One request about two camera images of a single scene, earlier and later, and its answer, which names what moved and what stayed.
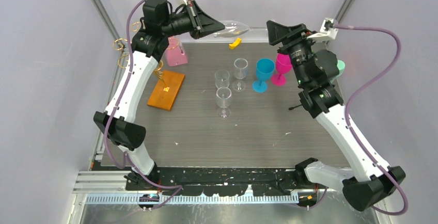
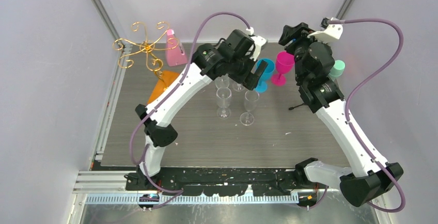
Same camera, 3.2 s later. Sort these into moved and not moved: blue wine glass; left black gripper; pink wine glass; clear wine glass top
Moved: left black gripper; clear wine glass top
Not moved: pink wine glass; blue wine glass
